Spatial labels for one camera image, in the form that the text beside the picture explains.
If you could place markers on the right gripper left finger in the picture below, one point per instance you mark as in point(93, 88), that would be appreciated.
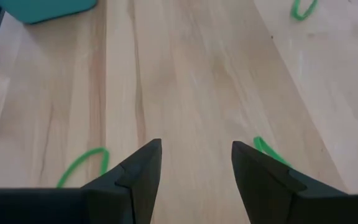
point(73, 205)

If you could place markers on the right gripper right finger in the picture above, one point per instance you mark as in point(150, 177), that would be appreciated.
point(291, 205)

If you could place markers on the green rubber band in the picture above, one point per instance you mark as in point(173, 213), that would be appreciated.
point(106, 161)
point(300, 16)
point(261, 144)

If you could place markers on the mint green plastic basket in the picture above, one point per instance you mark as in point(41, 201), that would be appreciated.
point(42, 9)

